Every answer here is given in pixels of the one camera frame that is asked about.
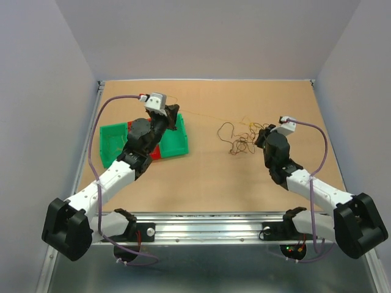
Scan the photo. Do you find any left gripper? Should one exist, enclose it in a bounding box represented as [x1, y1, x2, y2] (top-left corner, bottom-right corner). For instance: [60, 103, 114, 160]
[145, 103, 177, 154]

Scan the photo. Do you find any green bin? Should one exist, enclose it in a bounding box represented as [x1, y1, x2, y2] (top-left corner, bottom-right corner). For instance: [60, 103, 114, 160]
[100, 123, 128, 168]
[159, 114, 189, 159]

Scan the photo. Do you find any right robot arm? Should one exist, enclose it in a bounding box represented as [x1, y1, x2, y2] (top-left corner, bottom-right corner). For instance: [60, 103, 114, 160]
[255, 125, 389, 259]

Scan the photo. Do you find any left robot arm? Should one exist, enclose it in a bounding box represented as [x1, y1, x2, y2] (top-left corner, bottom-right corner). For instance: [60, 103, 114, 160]
[42, 104, 180, 261]

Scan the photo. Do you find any red bin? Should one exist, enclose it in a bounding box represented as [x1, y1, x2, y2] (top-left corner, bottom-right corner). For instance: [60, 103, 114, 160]
[128, 121, 162, 161]

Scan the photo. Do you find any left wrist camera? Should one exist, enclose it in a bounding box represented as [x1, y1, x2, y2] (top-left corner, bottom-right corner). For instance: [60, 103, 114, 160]
[144, 93, 167, 116]

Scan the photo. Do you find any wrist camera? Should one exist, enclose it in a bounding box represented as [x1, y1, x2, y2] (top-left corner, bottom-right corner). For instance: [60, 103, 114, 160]
[274, 116, 296, 137]
[144, 93, 167, 116]

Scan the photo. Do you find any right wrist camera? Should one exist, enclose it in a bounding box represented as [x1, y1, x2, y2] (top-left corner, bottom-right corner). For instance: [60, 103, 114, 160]
[274, 116, 296, 137]

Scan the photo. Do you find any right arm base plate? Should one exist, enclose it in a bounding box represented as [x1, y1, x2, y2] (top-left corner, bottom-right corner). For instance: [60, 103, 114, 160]
[258, 222, 313, 241]

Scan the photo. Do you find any aluminium rail frame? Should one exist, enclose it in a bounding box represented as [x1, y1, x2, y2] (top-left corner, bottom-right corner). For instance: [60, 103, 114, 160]
[77, 80, 344, 244]

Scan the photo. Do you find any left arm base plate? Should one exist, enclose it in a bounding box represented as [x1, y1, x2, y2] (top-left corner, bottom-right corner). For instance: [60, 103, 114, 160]
[110, 222, 156, 242]

